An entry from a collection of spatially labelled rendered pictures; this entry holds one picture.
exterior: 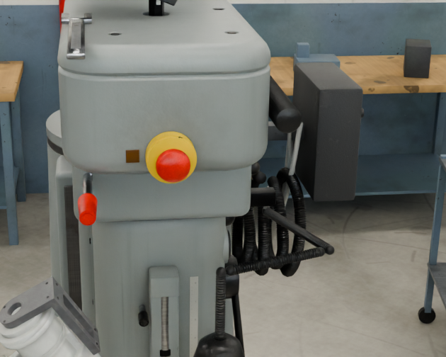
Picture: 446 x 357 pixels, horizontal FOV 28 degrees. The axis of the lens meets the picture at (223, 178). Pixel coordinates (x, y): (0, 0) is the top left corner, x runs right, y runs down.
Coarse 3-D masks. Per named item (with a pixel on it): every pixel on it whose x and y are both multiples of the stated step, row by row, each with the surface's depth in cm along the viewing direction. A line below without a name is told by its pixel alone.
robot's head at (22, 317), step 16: (32, 288) 89; (48, 288) 87; (16, 304) 88; (32, 304) 87; (48, 304) 86; (64, 304) 90; (0, 320) 87; (16, 320) 86; (32, 320) 86; (64, 320) 87; (80, 320) 91; (0, 336) 88; (16, 336) 86; (32, 336) 86; (80, 336) 89; (96, 336) 92; (96, 352) 90
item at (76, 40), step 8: (64, 16) 115; (88, 16) 115; (72, 24) 110; (80, 24) 110; (72, 32) 105; (80, 32) 105; (72, 40) 101; (80, 40) 101; (72, 48) 97; (80, 48) 97; (72, 56) 95; (80, 56) 95
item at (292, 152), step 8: (288, 136) 160; (296, 136) 157; (288, 144) 161; (296, 144) 158; (288, 152) 162; (296, 152) 159; (288, 160) 163; (296, 160) 160; (288, 168) 164; (288, 192) 163
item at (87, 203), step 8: (88, 176) 114; (88, 184) 112; (88, 192) 109; (80, 200) 106; (88, 200) 105; (96, 200) 107; (80, 208) 104; (88, 208) 103; (96, 208) 105; (80, 216) 103; (88, 216) 103; (88, 224) 103
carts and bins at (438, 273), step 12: (444, 156) 393; (444, 168) 384; (444, 180) 396; (444, 192) 398; (432, 240) 407; (432, 252) 408; (432, 264) 411; (444, 264) 411; (432, 276) 403; (444, 276) 400; (432, 288) 415; (444, 288) 389; (432, 300) 417; (444, 300) 378; (420, 312) 420; (432, 312) 420
